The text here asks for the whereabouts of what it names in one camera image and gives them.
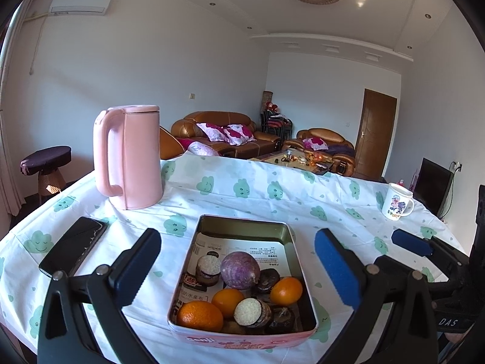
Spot stool with purple cushion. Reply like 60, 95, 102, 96
20, 146, 72, 203

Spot pink metal tin box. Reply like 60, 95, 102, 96
167, 214, 318, 351

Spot brown leather armchair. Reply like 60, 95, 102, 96
282, 128, 357, 177

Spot white cartoon print mug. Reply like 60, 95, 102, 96
381, 183, 414, 221

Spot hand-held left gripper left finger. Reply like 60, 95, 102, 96
37, 228, 162, 364

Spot printed paper leaflet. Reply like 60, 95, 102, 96
178, 231, 300, 312

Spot pink floral cushion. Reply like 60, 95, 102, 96
188, 141, 219, 157

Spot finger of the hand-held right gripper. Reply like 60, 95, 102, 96
426, 263, 472, 300
391, 228, 472, 270

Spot pink electric kettle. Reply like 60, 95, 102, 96
93, 105, 164, 210

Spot cluttered coffee table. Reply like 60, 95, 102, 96
261, 151, 334, 175

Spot beige air conditioner hose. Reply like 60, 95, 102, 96
28, 11, 50, 76

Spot brown leather chair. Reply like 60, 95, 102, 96
159, 125, 186, 160

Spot orange tangerine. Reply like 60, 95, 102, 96
211, 288, 246, 318
177, 301, 224, 332
270, 277, 304, 306

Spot brown wooden door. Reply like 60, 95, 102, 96
355, 88, 398, 178

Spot cut fruit with white flesh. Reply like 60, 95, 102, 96
233, 298, 273, 329

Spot black flat television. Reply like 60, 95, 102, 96
412, 157, 454, 218

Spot stacked dark chairs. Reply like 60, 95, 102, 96
259, 110, 293, 141

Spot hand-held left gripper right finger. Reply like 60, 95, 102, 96
314, 228, 442, 364

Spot purple passion fruit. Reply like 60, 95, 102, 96
221, 251, 261, 292

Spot black smartphone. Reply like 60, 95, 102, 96
38, 216, 110, 278

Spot brown leather sofa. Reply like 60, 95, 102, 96
171, 111, 283, 160

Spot white air conditioner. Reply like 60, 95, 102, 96
49, 0, 114, 16

